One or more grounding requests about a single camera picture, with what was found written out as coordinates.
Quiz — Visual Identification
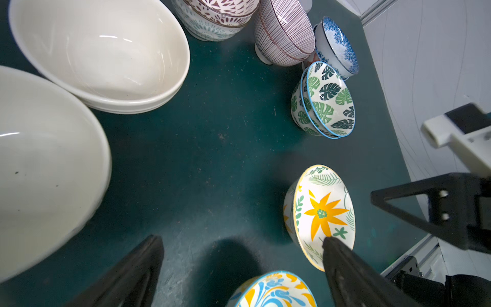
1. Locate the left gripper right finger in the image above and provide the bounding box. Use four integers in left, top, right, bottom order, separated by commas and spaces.
323, 237, 420, 306

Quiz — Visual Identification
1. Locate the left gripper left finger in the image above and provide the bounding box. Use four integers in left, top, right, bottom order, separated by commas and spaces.
66, 235, 164, 306

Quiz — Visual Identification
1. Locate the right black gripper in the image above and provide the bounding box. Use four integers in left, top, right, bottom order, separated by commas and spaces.
370, 173, 490, 253

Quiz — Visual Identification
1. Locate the green leaf bowl back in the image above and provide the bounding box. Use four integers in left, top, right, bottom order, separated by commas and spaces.
303, 61, 355, 138

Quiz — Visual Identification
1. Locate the blue floral bowl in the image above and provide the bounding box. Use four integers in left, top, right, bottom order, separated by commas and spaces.
314, 16, 359, 81

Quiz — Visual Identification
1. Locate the purple striped bowl front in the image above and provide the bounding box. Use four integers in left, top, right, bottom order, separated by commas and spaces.
254, 0, 315, 67

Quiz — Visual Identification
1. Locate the white green triangle bowl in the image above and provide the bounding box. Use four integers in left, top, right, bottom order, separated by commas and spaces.
171, 0, 244, 42

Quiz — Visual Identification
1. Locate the white maroon leaf bowl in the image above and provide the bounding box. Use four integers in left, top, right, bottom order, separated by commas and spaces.
184, 0, 260, 28

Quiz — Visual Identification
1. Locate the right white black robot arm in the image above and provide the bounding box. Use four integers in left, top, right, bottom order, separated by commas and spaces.
371, 173, 490, 306

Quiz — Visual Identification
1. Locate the yellow blue ornament bowl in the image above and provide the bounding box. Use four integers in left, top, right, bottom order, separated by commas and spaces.
226, 271, 317, 307

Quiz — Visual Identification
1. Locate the yellow flower bowl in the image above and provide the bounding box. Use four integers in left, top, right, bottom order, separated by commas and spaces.
283, 165, 356, 272

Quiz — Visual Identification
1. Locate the cream plain bowl front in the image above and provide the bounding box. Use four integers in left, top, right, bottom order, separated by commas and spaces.
1, 67, 112, 281

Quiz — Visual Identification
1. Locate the cream plain bowl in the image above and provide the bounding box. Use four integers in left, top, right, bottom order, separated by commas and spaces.
1, 67, 112, 281
8, 1, 191, 115

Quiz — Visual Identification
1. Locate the blue triangle pattern bowl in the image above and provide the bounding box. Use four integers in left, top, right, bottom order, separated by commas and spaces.
301, 57, 318, 71

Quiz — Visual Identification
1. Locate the cream plain bowl back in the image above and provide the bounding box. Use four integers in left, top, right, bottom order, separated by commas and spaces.
8, 1, 191, 115

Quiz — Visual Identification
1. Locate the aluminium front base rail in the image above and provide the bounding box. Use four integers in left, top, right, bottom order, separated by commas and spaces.
381, 235, 448, 283

